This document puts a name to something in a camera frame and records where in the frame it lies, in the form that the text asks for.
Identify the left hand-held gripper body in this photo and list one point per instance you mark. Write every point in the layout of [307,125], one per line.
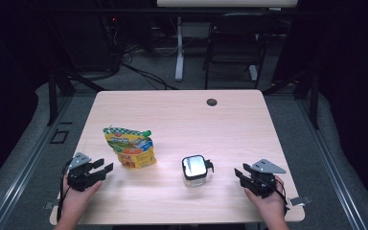
[80,177]

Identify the dark computer tower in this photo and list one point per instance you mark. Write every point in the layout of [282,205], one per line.
[86,41]

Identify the yellow spout pouch green cap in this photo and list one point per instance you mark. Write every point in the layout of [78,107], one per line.
[131,150]

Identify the aluminium floor rail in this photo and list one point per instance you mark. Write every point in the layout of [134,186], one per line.
[332,166]
[28,166]

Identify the person's left hand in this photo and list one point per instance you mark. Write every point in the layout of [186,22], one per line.
[76,201]

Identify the black metal stand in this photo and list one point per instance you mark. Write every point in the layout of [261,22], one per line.
[52,96]
[314,102]

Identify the white desk leg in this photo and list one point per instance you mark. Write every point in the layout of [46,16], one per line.
[179,51]

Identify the black chair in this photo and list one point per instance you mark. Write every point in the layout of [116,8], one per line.
[236,41]

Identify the person's right hand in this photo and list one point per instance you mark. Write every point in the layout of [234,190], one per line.
[271,207]

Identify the grey tape strip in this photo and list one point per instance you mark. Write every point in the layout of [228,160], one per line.
[49,205]
[300,201]

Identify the clear square jar black lid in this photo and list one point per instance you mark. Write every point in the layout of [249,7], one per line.
[194,167]

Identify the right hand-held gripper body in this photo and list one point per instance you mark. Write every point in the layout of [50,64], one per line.
[262,182]

